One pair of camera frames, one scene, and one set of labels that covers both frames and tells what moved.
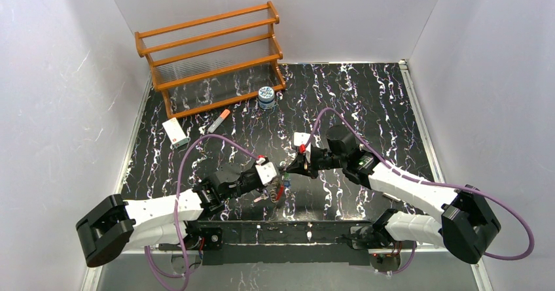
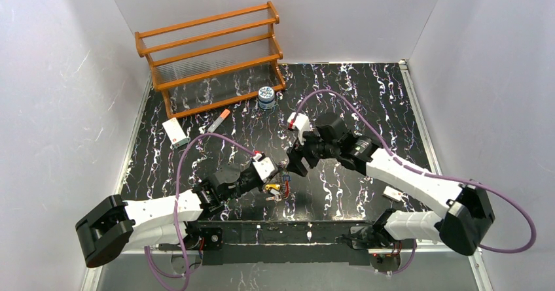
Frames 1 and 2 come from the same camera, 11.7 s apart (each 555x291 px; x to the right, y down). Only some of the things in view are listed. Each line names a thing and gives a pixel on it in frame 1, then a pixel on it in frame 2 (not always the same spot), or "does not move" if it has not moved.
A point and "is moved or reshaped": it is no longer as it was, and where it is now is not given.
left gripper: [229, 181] does not move
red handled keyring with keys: [275, 193] is moved or reshaped
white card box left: [175, 133] does not move
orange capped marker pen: [219, 120] does not move
